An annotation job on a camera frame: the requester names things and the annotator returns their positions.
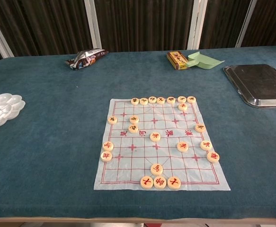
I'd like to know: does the translucent plastic xiangqi board sheet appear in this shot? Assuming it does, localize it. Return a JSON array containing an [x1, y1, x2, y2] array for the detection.
[[94, 98, 231, 192]]

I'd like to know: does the yellow red chess box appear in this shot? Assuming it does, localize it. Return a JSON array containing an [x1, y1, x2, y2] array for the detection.
[[167, 51, 190, 70]]

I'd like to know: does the crumpled dark snack bag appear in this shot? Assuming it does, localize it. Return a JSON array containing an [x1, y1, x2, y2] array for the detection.
[[65, 48, 109, 71]]

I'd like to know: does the green plastic dustpan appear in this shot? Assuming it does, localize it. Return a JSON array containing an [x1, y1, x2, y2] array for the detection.
[[185, 51, 225, 71]]

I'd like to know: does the blue felt tablecloth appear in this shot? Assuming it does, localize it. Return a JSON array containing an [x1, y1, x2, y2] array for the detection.
[[0, 46, 276, 219]]

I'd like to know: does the rectangular stainless steel tray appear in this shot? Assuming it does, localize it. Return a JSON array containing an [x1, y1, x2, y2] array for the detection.
[[223, 64, 276, 109]]

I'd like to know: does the white flower-shaped paint palette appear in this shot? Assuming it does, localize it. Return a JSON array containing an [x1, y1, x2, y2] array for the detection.
[[0, 93, 26, 131]]

